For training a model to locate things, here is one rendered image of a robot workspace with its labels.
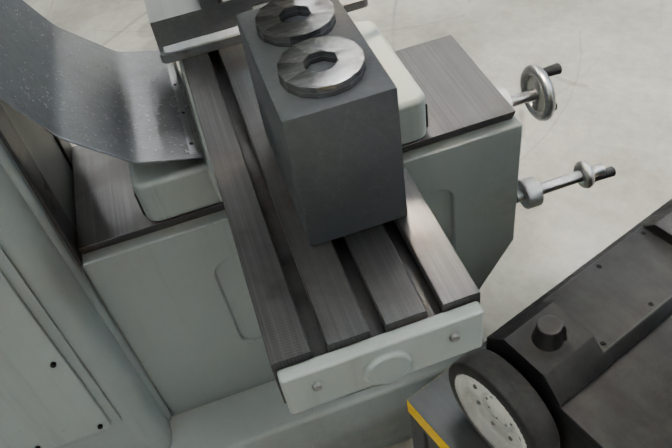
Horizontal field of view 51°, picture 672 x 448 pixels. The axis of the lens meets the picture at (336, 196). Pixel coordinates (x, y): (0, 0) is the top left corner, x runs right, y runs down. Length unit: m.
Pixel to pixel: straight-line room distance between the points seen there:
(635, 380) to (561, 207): 1.05
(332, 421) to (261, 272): 0.79
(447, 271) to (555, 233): 1.31
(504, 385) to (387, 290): 0.38
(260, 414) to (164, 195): 0.60
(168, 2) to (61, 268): 0.45
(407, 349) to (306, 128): 0.25
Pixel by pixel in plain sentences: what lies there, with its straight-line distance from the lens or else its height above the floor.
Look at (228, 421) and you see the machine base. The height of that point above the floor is 0.20.
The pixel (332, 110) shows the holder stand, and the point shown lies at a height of 1.12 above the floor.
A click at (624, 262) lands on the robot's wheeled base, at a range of 1.25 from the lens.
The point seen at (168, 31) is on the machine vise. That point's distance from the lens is 1.14.
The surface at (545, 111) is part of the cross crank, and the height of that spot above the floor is 0.63.
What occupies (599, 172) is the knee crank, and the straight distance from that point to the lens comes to 1.49.
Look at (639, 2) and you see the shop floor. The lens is 3.04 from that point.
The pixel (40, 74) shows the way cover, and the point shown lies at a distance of 1.13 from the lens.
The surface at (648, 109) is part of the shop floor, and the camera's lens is 2.50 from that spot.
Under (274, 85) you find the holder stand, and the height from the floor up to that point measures 1.12.
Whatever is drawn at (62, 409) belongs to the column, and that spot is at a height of 0.45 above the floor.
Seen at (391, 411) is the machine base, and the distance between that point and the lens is 1.57.
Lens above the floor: 1.54
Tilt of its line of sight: 45 degrees down
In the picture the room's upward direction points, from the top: 10 degrees counter-clockwise
